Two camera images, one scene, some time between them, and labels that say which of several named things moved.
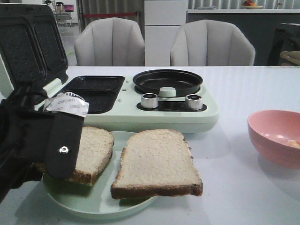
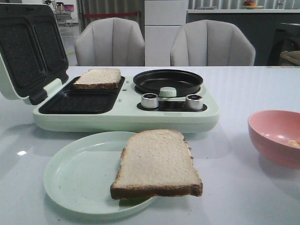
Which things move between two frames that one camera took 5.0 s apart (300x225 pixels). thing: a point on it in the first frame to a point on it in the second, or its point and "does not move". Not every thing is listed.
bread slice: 94,149 to 98,78
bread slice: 155,162 does not move
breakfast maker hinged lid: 32,50 does not move
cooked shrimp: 293,143 does not move
